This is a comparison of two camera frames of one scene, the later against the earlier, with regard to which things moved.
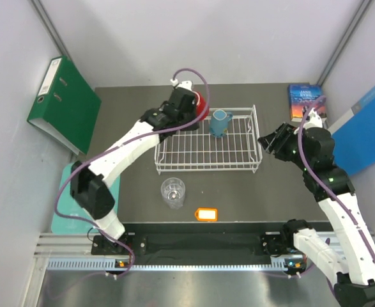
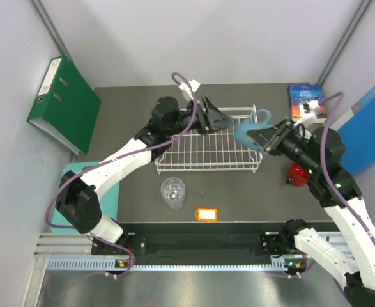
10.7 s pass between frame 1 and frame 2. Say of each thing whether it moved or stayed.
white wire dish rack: stayed
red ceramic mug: moved
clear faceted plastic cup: stayed
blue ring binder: stayed
